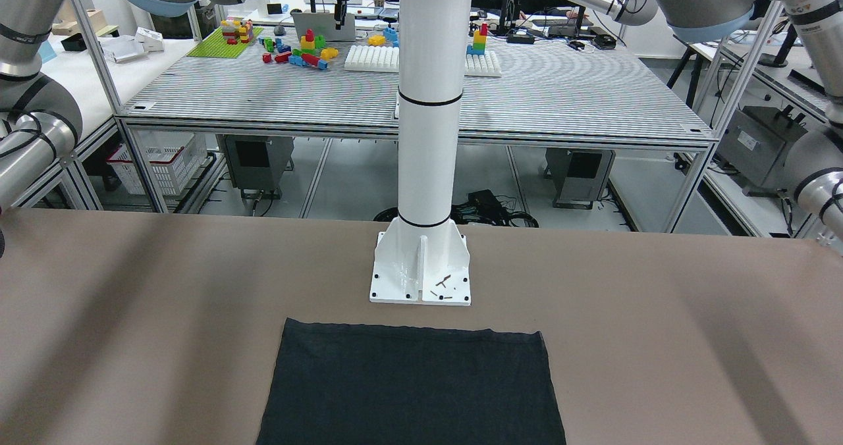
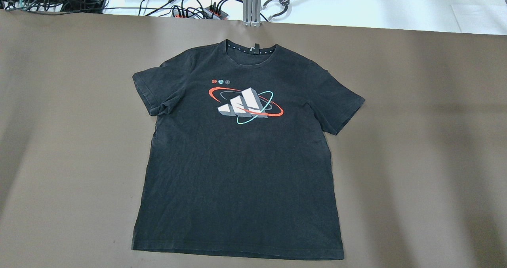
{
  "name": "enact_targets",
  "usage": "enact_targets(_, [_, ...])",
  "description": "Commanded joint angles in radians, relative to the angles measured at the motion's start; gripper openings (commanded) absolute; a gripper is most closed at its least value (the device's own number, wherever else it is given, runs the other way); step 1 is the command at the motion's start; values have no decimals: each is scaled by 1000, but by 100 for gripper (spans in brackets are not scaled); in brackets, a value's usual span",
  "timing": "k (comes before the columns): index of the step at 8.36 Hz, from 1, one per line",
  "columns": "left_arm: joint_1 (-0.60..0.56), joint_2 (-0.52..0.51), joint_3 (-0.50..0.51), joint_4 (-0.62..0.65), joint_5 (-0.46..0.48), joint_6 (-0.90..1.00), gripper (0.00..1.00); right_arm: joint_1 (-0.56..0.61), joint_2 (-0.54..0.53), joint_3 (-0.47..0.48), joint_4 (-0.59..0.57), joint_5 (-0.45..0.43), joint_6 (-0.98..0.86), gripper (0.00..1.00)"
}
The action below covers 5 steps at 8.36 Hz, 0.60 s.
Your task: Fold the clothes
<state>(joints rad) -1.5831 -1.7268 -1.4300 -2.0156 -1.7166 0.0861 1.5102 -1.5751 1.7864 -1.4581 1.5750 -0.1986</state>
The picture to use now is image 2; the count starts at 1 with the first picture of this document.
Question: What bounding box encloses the silver aluminium frame post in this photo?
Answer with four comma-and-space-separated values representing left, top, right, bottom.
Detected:
242, 0, 261, 27

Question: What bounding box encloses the black red power strip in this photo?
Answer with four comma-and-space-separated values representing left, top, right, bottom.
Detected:
168, 6, 229, 20

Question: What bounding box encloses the black printed t-shirt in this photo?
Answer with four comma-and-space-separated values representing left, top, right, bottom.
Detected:
132, 39, 365, 260

